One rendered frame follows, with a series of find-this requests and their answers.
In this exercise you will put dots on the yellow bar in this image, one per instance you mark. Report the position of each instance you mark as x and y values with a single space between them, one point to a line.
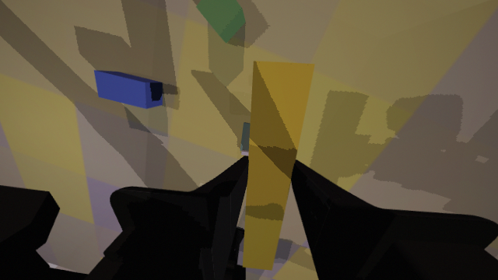
280 93

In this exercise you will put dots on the blue rectangular block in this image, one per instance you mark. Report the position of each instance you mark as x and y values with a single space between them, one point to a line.
129 89

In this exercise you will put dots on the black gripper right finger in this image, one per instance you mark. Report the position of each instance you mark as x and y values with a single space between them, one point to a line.
347 236

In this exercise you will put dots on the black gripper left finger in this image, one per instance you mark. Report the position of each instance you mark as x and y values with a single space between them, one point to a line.
211 212

